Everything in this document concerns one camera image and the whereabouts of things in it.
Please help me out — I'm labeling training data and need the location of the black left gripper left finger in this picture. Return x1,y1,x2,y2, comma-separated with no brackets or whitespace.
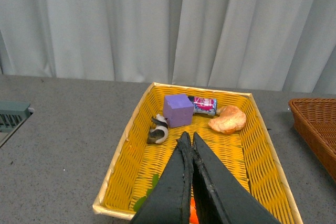
130,132,193,223

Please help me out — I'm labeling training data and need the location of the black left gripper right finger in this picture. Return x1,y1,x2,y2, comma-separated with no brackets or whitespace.
193,133,280,223

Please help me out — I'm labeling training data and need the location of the yellow woven basket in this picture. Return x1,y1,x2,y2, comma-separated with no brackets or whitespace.
93,82,302,223

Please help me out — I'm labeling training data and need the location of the brown wicker basket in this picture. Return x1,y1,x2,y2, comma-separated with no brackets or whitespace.
289,98,335,179

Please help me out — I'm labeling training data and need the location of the toy carrot with leaves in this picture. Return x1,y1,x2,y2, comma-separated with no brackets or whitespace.
133,174,199,224

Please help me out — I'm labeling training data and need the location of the black white toy animal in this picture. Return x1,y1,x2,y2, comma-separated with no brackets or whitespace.
146,114,169,144

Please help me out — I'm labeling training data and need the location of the toy bread loaf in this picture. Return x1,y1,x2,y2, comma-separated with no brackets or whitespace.
208,105,247,134

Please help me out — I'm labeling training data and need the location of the purple foam cube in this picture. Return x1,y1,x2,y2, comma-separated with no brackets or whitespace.
163,93,194,128

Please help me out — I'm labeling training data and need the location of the grey curtain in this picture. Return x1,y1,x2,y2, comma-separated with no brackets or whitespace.
1,0,335,93

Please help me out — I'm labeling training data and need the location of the grey green plastic crate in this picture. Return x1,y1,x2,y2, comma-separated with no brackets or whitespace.
1,101,35,147

